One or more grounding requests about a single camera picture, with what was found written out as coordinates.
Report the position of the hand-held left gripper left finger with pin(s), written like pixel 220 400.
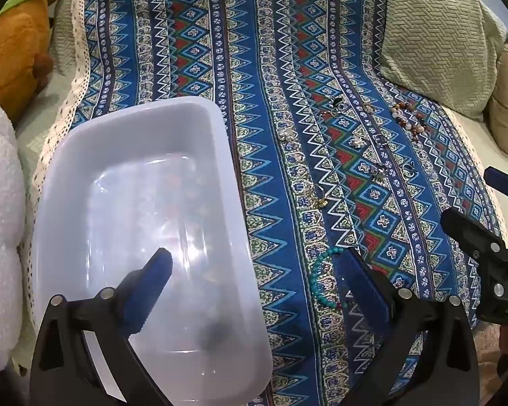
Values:
pixel 152 279

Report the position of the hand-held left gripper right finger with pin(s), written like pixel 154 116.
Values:
pixel 364 287

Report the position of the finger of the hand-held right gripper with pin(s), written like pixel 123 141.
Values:
pixel 497 176
pixel 470 232

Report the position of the gold pendant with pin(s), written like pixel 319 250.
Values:
pixel 320 203

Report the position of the silver jewelry cluster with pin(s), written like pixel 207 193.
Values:
pixel 374 171

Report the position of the white plastic bin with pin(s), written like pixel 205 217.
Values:
pixel 131 156

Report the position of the silver flower charm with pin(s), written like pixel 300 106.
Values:
pixel 355 141

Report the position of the small silver charm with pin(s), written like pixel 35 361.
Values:
pixel 287 135

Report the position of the person's right forearm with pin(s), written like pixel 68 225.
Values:
pixel 487 346

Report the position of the green textured cushion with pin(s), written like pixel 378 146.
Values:
pixel 440 38

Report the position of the white fluffy pillow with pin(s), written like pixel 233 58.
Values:
pixel 0 220

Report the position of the blue patterned blanket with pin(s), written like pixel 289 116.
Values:
pixel 258 50

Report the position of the pale green quilted bedspread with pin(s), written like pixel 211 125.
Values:
pixel 63 29

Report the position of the brown plush toy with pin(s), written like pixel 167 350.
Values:
pixel 12 50

